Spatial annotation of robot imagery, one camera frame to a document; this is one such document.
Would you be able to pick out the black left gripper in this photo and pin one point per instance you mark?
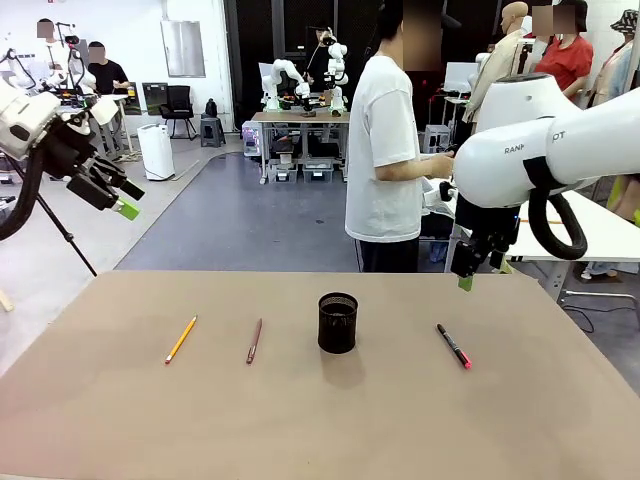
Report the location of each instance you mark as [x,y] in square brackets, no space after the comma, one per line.
[70,150]

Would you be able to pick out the computer tower with lights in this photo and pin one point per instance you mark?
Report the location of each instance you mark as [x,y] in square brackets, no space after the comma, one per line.
[251,137]

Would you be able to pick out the black bag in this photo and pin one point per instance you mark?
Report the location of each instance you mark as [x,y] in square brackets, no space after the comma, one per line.
[211,106]

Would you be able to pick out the grey storage bin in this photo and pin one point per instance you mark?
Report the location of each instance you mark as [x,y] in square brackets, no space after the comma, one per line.
[282,172]
[317,172]

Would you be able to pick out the person in red shirt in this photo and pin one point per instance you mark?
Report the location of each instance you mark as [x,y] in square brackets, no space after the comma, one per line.
[567,62]

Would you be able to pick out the yellow pencil with red eraser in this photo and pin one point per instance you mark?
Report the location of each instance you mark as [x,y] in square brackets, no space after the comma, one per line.
[181,340]

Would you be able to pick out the mannequin with bucket hat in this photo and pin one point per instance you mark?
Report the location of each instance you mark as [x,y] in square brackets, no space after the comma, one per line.
[622,55]

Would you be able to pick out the person's right forearm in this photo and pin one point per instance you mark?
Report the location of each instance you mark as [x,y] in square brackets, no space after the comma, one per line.
[402,170]

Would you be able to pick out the white monitor screen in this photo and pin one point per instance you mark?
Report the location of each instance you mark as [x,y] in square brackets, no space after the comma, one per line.
[460,77]

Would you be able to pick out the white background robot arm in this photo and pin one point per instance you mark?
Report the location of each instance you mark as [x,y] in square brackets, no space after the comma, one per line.
[282,75]
[337,70]

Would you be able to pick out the dark display panel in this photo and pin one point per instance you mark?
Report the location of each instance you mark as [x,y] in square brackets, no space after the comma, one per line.
[154,97]

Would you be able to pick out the black mesh pen holder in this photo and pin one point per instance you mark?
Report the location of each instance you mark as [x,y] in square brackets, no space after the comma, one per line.
[337,332]

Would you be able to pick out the metal wall panel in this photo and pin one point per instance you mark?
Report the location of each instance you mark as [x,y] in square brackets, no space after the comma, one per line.
[183,48]

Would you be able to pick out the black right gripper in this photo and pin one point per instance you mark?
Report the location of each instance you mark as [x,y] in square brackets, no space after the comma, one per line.
[487,222]

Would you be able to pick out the white computer case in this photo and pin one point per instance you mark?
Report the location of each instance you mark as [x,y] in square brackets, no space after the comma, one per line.
[436,137]

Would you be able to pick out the black office chair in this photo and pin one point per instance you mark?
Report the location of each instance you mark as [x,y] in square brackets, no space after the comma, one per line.
[177,107]

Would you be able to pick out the dark red pen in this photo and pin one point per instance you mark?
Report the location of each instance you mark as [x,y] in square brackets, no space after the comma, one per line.
[254,342]

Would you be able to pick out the person in white t-shirt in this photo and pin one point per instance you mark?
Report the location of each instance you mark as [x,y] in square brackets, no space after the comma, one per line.
[380,150]

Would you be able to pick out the black marker with pink cap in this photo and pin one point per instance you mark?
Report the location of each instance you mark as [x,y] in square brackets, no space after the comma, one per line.
[452,345]

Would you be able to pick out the grey step stool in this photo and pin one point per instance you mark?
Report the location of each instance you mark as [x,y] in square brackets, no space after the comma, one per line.
[212,131]

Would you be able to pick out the wooden background table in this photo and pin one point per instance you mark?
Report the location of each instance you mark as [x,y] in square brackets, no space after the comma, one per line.
[300,117]

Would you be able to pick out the mannequin with beige coat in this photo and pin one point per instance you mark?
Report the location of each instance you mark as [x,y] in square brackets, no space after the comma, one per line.
[495,65]

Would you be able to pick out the background person in black t-shirt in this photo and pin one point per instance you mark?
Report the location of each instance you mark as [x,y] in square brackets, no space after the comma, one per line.
[107,70]

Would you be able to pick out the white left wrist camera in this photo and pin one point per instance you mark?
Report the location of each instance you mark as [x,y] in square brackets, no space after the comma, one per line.
[103,111]

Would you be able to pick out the person's right hand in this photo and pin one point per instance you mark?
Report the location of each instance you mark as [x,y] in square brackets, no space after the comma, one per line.
[440,163]

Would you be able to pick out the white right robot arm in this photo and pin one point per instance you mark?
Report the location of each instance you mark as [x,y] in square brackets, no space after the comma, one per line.
[500,165]

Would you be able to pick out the white side table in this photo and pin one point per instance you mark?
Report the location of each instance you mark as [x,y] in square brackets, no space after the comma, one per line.
[595,230]

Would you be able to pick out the background person in white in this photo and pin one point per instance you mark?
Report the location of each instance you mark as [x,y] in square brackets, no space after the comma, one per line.
[50,50]

